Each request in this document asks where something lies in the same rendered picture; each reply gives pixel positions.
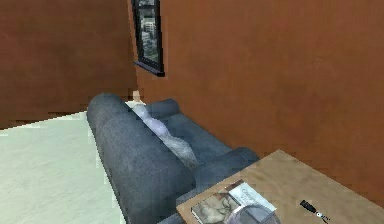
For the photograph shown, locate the pale grey sofa cushions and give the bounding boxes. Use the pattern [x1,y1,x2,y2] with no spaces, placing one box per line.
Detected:
[125,99,200,170]

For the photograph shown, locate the grey printed book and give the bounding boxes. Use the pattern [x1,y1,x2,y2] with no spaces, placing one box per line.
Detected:
[190,179,278,224]

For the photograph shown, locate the black remote control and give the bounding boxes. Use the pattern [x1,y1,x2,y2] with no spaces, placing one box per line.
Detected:
[299,199,331,224]

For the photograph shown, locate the black framed window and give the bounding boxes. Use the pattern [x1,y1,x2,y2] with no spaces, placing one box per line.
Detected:
[130,0,166,78]

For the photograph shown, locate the grey round bowl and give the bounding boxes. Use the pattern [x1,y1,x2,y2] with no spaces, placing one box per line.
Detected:
[229,203,282,224]

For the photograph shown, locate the dark blue-grey sofa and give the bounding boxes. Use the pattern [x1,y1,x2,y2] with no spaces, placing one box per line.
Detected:
[86,92,261,224]

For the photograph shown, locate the brown wooden table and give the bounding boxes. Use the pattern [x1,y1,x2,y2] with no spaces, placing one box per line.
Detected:
[175,149,384,224]

